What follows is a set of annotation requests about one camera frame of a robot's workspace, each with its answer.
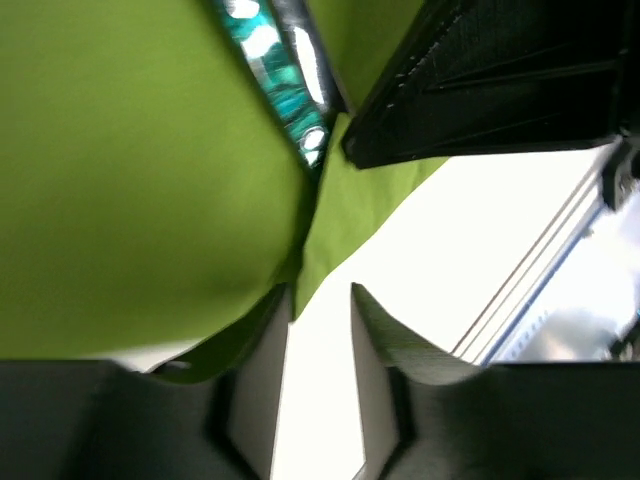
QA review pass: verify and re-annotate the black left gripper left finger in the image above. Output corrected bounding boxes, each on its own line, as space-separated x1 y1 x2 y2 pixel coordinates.
1 285 292 479

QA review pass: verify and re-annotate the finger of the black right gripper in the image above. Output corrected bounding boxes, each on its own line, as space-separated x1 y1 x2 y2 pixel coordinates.
342 1 639 169

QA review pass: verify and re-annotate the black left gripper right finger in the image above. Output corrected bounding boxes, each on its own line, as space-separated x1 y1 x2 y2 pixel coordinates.
351 284 639 479

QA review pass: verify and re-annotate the silver table knife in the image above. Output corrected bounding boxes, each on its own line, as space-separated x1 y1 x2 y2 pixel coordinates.
272 0 347 116

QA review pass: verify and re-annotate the green paper napkin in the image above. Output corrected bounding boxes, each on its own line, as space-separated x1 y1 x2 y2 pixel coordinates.
1 1 440 360

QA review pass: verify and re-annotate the aluminium mounting rail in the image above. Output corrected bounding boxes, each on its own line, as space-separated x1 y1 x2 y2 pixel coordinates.
452 172 601 363

